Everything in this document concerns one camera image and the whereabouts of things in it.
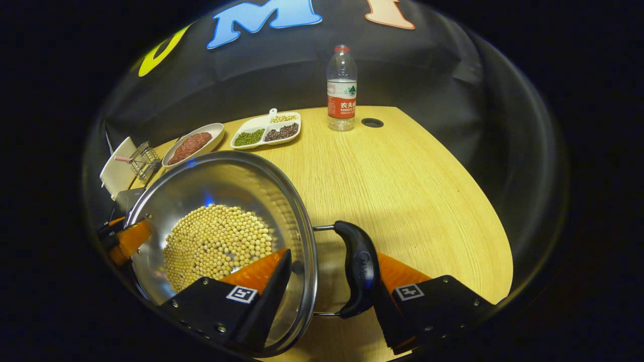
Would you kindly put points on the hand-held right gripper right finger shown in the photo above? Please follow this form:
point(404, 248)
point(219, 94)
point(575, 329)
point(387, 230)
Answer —
point(392, 327)

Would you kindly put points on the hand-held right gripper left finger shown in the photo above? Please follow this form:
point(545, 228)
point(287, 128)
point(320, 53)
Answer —
point(271, 301)

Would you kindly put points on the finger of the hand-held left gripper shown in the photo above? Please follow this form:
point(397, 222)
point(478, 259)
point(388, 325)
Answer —
point(132, 236)

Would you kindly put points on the black induction cooktop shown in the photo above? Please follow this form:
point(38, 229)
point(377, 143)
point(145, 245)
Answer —
point(128, 198)

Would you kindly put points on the white toaster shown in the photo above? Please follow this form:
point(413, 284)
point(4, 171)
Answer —
point(116, 173)

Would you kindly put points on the pink striped stick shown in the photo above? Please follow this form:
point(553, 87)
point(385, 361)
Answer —
point(123, 159)

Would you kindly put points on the pile of yellow soybeans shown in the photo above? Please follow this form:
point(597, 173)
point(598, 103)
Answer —
point(216, 241)

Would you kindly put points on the red meat patty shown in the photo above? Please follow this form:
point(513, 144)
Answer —
point(198, 141)
point(178, 155)

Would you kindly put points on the round white plate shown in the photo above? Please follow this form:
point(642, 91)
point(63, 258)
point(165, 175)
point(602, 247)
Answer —
point(214, 131)

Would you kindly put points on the green mung beans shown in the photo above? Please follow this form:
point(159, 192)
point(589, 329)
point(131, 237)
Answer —
point(249, 137)

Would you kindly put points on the dark red beans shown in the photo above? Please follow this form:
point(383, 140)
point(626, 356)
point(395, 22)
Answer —
point(282, 131)

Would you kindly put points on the white divided dish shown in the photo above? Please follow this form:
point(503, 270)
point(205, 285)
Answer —
point(261, 122)

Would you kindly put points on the small portion of yellow beans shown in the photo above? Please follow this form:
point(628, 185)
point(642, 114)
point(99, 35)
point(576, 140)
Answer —
point(284, 118)

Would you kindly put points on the black backdrop cloth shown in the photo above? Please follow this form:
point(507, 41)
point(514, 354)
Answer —
point(282, 75)

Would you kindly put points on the clear plastic water bottle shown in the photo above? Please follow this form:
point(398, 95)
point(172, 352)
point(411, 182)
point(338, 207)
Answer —
point(342, 90)

